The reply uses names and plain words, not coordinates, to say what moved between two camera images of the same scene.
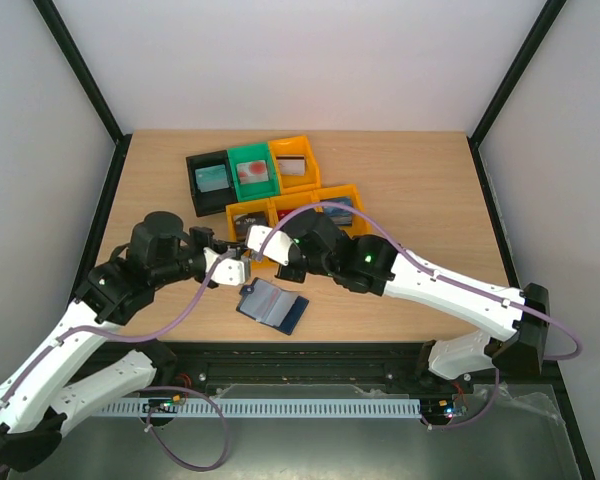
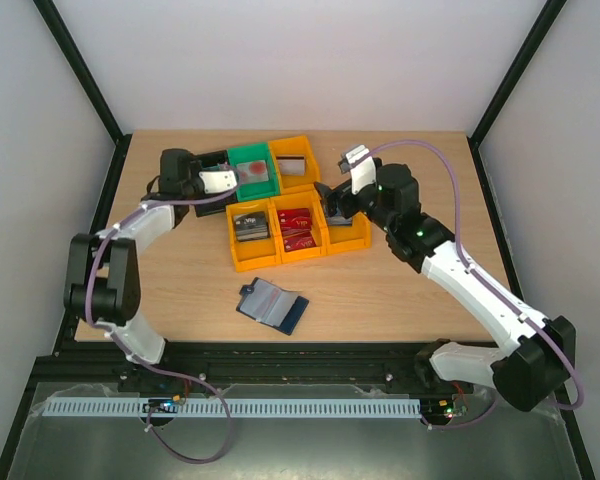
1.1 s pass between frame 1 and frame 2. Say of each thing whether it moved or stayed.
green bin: stayed
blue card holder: stayed
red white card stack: stayed
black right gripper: moved
